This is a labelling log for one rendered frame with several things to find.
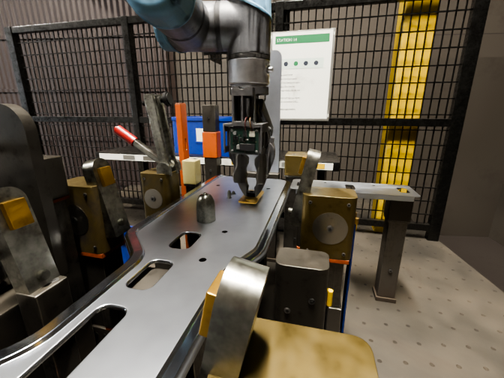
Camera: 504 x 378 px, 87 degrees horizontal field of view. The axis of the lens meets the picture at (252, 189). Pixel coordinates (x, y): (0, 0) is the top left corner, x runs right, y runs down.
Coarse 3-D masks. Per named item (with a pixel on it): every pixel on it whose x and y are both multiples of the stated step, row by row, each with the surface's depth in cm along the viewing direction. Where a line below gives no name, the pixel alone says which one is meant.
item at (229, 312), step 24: (240, 264) 14; (216, 288) 14; (240, 288) 13; (264, 288) 16; (216, 312) 13; (240, 312) 13; (216, 336) 14; (240, 336) 13; (216, 360) 14; (240, 360) 14
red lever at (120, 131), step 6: (120, 126) 60; (114, 132) 60; (120, 132) 59; (126, 132) 59; (126, 138) 59; (132, 138) 59; (132, 144) 60; (138, 144) 59; (144, 144) 60; (144, 150) 59; (150, 150) 59; (150, 156) 59; (156, 156) 59; (156, 162) 59
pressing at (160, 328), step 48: (192, 192) 61; (240, 192) 62; (288, 192) 64; (144, 240) 39; (240, 240) 39; (96, 288) 28; (192, 288) 29; (48, 336) 22; (144, 336) 22; (192, 336) 23
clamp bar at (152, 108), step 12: (144, 96) 55; (156, 96) 57; (168, 96) 55; (156, 108) 55; (156, 120) 55; (156, 132) 56; (168, 132) 59; (156, 144) 57; (168, 144) 59; (168, 156) 58
